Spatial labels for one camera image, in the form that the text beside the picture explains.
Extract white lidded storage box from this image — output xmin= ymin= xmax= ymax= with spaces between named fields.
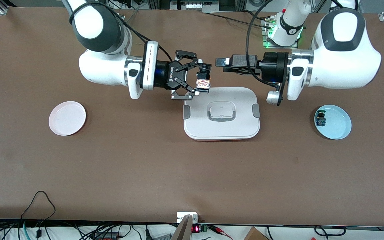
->
xmin=183 ymin=87 xmax=261 ymax=141

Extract brown cardboard box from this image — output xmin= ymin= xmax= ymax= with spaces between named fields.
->
xmin=244 ymin=227 xmax=270 ymax=240

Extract white power strip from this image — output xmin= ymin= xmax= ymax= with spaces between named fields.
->
xmin=170 ymin=0 xmax=220 ymax=13

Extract pale pink round plate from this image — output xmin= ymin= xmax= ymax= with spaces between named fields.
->
xmin=49 ymin=101 xmax=86 ymax=136

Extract light blue round plate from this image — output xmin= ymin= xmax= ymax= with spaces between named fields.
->
xmin=314 ymin=105 xmax=352 ymax=140

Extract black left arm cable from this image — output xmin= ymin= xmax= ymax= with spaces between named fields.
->
xmin=245 ymin=0 xmax=281 ymax=89

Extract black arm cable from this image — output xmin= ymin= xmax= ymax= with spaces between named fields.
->
xmin=245 ymin=0 xmax=281 ymax=89
xmin=69 ymin=0 xmax=174 ymax=64

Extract black cables across table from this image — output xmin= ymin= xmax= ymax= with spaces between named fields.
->
xmin=205 ymin=12 xmax=269 ymax=29

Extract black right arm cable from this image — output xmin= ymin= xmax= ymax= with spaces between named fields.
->
xmin=69 ymin=0 xmax=174 ymax=64

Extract white table edge bracket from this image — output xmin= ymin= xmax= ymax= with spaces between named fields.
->
xmin=177 ymin=212 xmax=199 ymax=224

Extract slanted grey camera post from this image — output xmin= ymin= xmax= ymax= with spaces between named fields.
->
xmin=175 ymin=215 xmax=194 ymax=240

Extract black looped table cable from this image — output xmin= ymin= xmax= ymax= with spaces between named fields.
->
xmin=20 ymin=191 xmax=56 ymax=230

